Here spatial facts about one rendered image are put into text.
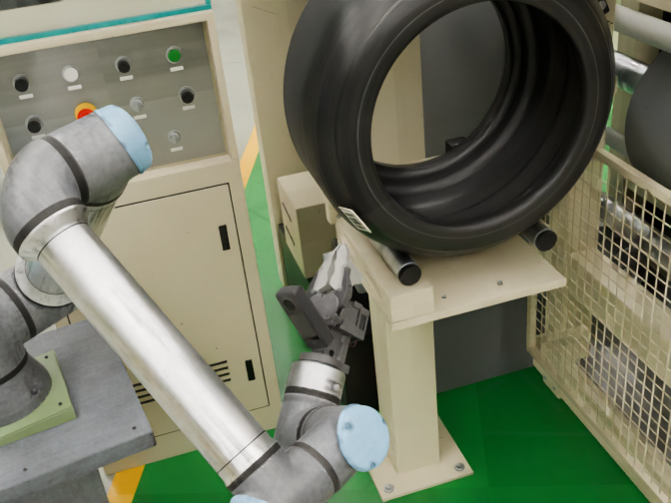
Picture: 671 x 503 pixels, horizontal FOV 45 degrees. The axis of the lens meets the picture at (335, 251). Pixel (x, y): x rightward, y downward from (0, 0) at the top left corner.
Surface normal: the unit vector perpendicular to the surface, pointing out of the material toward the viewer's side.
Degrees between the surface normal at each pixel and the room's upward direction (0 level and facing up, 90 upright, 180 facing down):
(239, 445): 45
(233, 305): 90
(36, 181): 36
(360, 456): 60
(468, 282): 0
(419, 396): 90
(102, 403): 0
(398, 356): 90
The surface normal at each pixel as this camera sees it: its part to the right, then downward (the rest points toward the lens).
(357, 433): 0.62, -0.22
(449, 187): -0.07, -0.39
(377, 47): 0.15, 0.37
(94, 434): -0.10, -0.86
